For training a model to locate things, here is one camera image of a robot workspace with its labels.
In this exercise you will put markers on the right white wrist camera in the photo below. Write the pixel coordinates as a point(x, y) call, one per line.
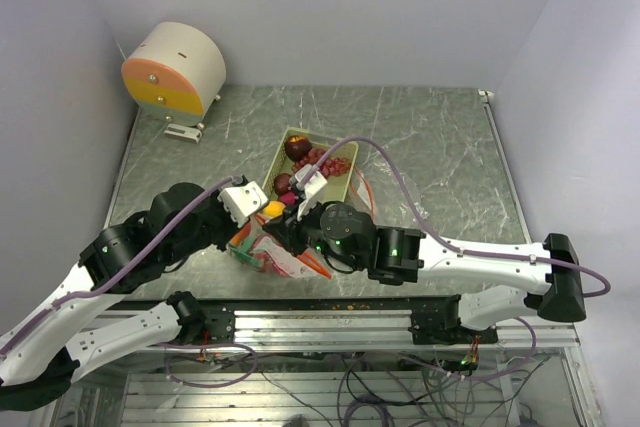
point(308, 185)

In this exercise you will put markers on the dark red apple toy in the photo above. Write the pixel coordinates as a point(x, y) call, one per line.
point(296, 147)

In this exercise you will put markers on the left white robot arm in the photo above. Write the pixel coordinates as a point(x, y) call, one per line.
point(53, 347)

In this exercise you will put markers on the orange fruit toy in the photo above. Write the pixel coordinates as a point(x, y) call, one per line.
point(274, 209)

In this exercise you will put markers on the aluminium frame rail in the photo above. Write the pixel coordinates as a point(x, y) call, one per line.
point(343, 364)

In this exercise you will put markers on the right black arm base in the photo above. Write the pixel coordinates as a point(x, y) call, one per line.
point(435, 320)

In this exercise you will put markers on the dark brown passion fruit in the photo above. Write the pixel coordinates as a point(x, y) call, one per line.
point(282, 184)

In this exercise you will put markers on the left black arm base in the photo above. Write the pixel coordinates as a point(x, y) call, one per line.
point(201, 323)

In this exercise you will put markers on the pink dragon fruit toy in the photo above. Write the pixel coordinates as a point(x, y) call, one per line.
point(245, 253)

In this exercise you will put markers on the small white grey block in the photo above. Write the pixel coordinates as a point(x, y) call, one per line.
point(183, 133)

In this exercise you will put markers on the purple sweet potato toy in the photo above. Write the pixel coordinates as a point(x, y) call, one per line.
point(288, 198)

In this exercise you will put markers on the purple grape bunch toy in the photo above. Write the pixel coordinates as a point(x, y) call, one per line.
point(332, 167)

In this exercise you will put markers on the white corner clip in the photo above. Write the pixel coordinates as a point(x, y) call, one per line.
point(486, 94)

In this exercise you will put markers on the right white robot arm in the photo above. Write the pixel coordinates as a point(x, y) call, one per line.
point(525, 279)

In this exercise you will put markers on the round cream drawer cabinet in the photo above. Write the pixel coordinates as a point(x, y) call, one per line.
point(175, 74)

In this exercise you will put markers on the pale green plastic basket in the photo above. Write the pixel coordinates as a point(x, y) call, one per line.
point(336, 190)

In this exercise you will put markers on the clear orange zip bag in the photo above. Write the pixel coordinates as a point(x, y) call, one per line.
point(282, 262)

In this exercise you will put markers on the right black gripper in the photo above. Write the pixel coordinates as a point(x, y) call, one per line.
point(289, 229)

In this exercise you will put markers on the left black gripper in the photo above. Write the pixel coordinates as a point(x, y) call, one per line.
point(231, 224)

